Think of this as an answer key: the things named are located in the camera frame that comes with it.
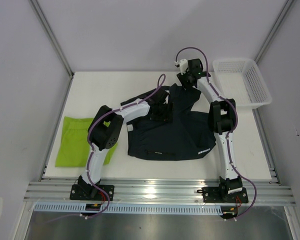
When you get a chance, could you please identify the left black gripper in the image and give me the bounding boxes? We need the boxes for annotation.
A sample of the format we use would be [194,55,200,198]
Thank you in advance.
[150,102,174,124]

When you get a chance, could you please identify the dark green shorts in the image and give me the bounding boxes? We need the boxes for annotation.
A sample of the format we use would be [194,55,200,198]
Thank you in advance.
[127,84,216,161]

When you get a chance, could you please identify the lime green shorts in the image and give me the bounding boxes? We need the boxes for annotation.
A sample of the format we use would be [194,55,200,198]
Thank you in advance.
[54,115,118,168]

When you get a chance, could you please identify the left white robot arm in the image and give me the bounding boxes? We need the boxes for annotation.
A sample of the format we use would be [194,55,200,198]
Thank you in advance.
[77,87,172,200]

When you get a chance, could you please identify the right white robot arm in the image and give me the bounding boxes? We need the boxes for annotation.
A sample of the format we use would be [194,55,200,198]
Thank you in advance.
[175,58,243,202]

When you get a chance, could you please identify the white plastic basket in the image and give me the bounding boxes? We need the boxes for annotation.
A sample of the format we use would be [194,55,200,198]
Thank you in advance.
[212,58,272,110]

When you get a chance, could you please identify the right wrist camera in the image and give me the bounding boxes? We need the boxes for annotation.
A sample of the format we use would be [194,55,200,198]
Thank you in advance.
[174,58,189,75]

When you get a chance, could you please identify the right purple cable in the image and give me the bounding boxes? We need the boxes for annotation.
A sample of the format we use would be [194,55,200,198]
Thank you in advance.
[174,46,257,222]

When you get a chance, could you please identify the purple cable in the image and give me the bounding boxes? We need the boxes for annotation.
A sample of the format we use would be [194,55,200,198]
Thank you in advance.
[46,74,167,222]
[174,46,257,222]

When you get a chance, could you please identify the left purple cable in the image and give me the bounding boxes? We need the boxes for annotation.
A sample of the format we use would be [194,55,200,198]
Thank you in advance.
[46,74,167,222]

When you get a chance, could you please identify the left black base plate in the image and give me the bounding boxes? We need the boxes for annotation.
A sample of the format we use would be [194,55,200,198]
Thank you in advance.
[69,184,115,201]

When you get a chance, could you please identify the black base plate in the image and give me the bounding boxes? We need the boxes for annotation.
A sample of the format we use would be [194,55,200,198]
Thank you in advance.
[69,184,115,201]
[196,186,249,204]

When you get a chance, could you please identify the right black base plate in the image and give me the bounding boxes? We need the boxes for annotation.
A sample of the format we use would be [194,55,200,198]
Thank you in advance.
[196,186,249,204]

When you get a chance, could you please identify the right aluminium frame post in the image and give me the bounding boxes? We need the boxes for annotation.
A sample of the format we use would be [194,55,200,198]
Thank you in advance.
[254,0,298,65]

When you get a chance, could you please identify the aluminium frame post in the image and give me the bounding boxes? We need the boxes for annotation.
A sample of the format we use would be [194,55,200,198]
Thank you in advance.
[254,0,298,65]
[28,0,74,77]

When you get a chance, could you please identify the aluminium mounting rail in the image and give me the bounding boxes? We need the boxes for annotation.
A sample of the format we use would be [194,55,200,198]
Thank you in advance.
[23,178,296,207]

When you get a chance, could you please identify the left aluminium frame post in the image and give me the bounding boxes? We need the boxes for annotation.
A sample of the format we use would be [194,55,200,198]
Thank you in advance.
[28,0,74,77]

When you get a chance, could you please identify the perforated cable tray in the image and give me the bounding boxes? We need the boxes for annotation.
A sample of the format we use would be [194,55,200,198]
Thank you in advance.
[34,202,223,216]

